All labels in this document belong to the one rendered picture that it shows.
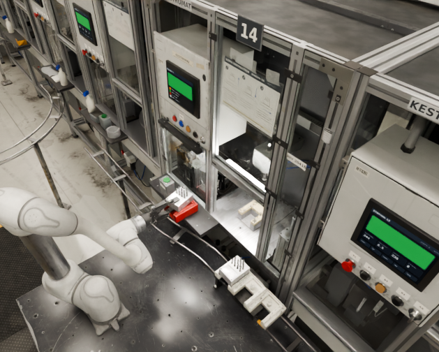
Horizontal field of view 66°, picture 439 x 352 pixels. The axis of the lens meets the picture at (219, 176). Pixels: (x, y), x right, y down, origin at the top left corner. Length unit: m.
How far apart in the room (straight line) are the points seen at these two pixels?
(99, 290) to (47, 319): 0.42
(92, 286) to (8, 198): 0.59
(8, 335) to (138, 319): 1.21
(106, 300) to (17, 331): 1.23
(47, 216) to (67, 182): 2.46
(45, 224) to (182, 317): 0.93
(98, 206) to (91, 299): 1.76
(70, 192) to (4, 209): 2.24
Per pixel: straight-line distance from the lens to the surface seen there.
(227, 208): 2.04
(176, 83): 1.67
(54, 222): 1.33
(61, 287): 1.84
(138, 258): 1.73
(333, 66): 1.05
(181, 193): 1.97
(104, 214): 3.34
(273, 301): 1.79
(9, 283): 3.16
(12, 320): 2.98
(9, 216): 1.42
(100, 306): 1.79
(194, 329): 1.90
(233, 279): 1.75
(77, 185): 3.69
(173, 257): 2.11
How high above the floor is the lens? 2.43
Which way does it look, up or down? 43 degrees down
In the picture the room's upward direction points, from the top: 3 degrees clockwise
